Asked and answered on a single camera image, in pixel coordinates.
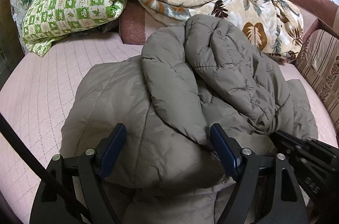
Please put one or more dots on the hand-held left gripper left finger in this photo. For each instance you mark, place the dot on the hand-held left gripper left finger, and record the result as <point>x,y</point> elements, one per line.
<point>112,152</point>

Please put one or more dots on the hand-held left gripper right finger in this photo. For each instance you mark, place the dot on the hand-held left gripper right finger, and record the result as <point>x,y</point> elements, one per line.
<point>225,152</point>

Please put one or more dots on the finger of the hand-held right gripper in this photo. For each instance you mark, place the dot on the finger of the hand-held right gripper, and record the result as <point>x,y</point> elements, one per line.
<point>304,153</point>
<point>312,145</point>

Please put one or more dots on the grey-brown puffer jacket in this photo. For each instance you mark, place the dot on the grey-brown puffer jacket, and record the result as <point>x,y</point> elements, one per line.
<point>164,107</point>

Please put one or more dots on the striped floral sofa cushion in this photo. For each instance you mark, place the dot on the striped floral sofa cushion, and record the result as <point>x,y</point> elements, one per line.
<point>323,59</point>

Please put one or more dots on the pink quilted bed cover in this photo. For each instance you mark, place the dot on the pink quilted bed cover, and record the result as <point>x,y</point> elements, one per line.
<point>47,86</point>

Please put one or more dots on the maroon sofa armrest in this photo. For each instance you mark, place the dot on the maroon sofa armrest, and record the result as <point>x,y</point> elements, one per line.
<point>132,25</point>

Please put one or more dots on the green checkered quilt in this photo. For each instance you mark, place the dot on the green checkered quilt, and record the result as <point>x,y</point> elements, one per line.
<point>71,9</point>

